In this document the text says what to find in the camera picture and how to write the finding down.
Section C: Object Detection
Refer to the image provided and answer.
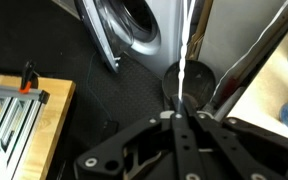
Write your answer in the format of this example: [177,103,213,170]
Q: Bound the small black floor object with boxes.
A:
[102,119,120,138]

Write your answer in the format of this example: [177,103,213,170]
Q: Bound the white washing machine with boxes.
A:
[52,0,186,80]

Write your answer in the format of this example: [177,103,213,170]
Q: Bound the white cable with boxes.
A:
[175,0,198,102]

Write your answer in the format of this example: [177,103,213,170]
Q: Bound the black orange clamp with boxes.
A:
[18,60,40,95]

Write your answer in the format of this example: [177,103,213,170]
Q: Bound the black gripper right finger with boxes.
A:
[183,99,288,180]

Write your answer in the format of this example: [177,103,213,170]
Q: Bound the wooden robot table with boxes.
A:
[0,74,77,180]

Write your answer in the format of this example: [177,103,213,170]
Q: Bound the aluminium frame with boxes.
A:
[0,82,50,180]

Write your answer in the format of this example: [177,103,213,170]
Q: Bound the black round washer door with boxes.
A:
[73,0,136,73]

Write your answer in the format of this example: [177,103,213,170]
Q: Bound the wooden top workbench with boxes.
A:
[213,13,288,145]

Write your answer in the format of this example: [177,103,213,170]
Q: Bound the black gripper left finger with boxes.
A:
[73,95,202,180]

